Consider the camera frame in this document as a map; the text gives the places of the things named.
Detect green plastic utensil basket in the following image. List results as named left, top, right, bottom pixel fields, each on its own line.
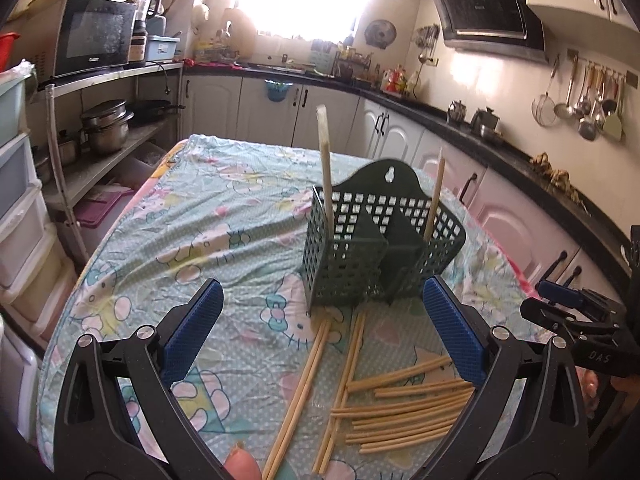
left=300, top=158, right=467, bottom=311

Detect red condiment bottles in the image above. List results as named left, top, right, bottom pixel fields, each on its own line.
left=382, top=64, right=408, bottom=93

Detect steel kettle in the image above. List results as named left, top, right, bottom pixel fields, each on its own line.
left=470, top=107, right=501, bottom=133

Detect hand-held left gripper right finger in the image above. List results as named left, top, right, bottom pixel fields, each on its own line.
left=410, top=275, right=591, bottom=480

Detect blue plastic box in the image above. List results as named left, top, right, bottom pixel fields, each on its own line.
left=145, top=35, right=181, bottom=61

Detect plastic drawer tower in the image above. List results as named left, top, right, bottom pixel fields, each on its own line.
left=0, top=62, right=78, bottom=336

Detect black microwave oven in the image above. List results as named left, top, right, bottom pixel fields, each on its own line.
left=37, top=0, right=138, bottom=81

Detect wire mesh strainer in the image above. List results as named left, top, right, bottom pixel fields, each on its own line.
left=531, top=55, right=560, bottom=127

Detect plastic-wrapped chopstick pair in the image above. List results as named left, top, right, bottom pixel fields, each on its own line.
left=317, top=104, right=337, bottom=233

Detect ginger root pile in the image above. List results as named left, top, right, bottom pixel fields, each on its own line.
left=530, top=152, right=586, bottom=201

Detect pile of bamboo chopsticks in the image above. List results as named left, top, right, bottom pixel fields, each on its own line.
left=262, top=307, right=476, bottom=480

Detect stacked steel pots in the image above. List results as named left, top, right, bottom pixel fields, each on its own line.
left=80, top=99, right=135, bottom=156

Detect purple plastic tray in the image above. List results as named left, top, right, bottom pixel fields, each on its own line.
left=75, top=190, right=126, bottom=228

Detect row of hanging kitchen utensils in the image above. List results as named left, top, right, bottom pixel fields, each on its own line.
left=552, top=55, right=627, bottom=143

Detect person's left hand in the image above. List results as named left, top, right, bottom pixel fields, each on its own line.
left=223, top=447, right=263, bottom=480

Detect metal shelf rack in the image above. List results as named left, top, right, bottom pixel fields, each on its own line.
left=35, top=60, right=186, bottom=271

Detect black blender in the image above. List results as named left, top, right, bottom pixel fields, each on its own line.
left=131, top=0, right=163, bottom=36

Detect black kitchen countertop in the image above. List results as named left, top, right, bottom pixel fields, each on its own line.
left=182, top=57, right=633, bottom=281

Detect cartoon printed tablecloth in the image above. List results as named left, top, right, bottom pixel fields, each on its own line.
left=37, top=133, right=566, bottom=480

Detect small dark wall fan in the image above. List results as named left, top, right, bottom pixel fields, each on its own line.
left=364, top=19, right=397, bottom=50

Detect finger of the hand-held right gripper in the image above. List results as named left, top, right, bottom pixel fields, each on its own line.
left=519, top=299, right=592, bottom=342
left=535, top=279, right=617, bottom=319

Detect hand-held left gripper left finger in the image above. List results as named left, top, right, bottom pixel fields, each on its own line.
left=54, top=278, right=236, bottom=480

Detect black frying pan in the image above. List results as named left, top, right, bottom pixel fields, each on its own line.
left=125, top=99, right=186, bottom=123

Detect single bamboo chopstick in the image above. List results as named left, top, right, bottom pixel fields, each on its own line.
left=422, top=147, right=447, bottom=241

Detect red plastic basket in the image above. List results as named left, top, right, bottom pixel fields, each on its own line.
left=0, top=31, right=21, bottom=73

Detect black range hood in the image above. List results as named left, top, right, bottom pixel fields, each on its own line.
left=420, top=0, right=546, bottom=63

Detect person's right hand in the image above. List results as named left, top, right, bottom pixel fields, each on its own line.
left=575, top=366, right=602, bottom=419

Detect small hanging utensil rack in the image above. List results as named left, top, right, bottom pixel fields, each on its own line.
left=415, top=24, right=442, bottom=53

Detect white base cabinets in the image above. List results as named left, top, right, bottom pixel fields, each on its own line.
left=180, top=72, right=631, bottom=311

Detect wooden cutting board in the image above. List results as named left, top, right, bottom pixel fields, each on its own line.
left=227, top=7, right=258, bottom=51

